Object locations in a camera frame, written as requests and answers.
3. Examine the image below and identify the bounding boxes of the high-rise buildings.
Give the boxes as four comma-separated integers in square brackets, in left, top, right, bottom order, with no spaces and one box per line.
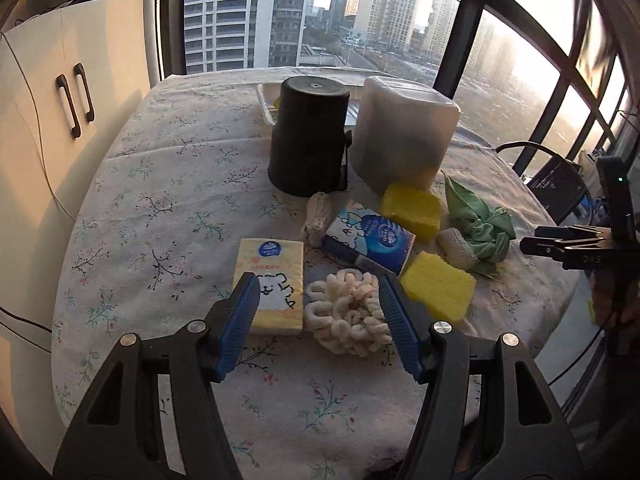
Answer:
[184,0,506,73]

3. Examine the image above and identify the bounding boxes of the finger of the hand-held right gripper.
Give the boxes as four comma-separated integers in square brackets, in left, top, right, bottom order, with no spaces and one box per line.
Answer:
[534,225,612,242]
[519,237,614,272]

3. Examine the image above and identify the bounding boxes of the white cabinet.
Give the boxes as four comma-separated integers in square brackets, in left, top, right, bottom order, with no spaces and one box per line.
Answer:
[0,0,153,461]

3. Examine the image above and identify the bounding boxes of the black plastic container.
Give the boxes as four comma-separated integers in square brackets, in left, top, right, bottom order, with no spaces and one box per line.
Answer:
[267,76,353,197]

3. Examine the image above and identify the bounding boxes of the black cable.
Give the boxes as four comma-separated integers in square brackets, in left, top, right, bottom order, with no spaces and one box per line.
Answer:
[495,141,573,167]

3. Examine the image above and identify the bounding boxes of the yellow sponge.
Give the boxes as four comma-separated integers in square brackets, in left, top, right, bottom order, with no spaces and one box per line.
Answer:
[399,251,477,322]
[380,181,445,241]

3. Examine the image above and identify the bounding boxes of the black window frame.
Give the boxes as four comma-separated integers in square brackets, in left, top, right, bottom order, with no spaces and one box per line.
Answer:
[160,0,640,221]

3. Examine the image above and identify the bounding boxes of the black cabinet handle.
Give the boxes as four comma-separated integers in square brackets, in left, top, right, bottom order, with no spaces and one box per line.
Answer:
[55,74,83,140]
[74,62,96,123]

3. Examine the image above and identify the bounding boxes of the translucent plastic container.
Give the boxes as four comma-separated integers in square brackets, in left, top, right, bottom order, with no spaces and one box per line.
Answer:
[351,76,461,192]

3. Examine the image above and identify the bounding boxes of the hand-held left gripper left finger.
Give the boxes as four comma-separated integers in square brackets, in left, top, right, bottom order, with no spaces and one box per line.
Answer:
[52,271,262,480]

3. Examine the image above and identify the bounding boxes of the white knitted scrubber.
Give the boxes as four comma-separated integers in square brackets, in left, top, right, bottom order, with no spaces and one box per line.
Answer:
[436,227,478,267]
[301,191,333,247]

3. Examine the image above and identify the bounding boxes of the white tray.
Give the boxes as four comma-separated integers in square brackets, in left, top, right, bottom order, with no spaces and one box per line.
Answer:
[256,81,371,127]

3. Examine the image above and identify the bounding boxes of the blue tissue pack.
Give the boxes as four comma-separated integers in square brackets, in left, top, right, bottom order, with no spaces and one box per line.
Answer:
[321,201,417,276]

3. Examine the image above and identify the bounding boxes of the person's right hand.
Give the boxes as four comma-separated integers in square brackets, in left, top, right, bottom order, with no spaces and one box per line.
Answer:
[590,271,623,330]

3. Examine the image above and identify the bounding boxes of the white looped scrubber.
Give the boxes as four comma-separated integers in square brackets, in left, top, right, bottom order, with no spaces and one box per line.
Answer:
[302,269,396,358]

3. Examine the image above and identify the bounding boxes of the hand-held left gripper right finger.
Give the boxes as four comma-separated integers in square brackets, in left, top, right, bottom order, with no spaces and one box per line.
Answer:
[377,274,586,480]

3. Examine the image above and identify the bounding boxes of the yellow tissue pack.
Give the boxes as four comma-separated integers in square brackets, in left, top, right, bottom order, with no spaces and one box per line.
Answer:
[232,238,306,336]

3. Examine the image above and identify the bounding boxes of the green cloth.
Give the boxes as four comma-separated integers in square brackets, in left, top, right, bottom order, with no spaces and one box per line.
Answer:
[441,170,517,278]

